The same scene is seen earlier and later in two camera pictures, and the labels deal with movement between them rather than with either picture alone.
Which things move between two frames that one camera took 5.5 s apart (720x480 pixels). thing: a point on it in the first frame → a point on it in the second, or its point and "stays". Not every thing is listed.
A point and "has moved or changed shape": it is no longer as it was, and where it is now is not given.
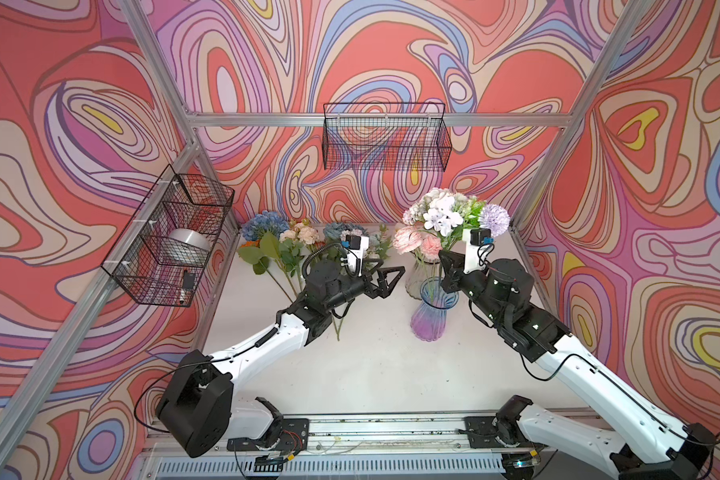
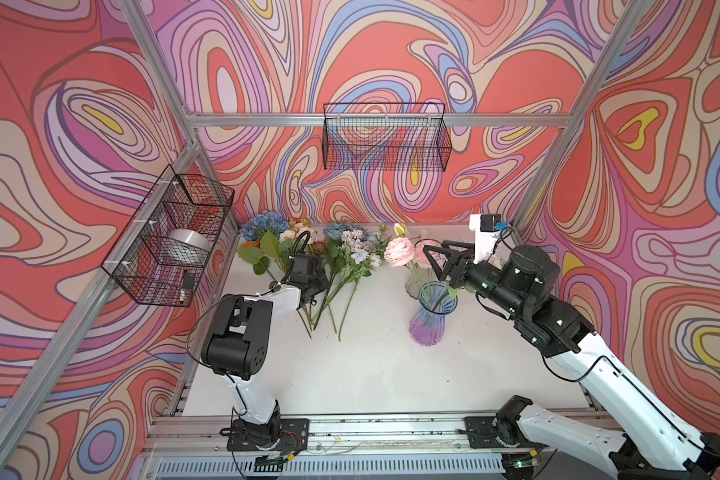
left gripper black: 380,290 → 323,282
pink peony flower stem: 412,239 has moved or changed shape
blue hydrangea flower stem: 254,228 stays
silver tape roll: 187,247 stays
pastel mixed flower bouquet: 449,214 → 352,253
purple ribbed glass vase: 428,318 stays
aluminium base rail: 337,445 stays
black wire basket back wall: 386,137 stays
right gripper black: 455,261 stays
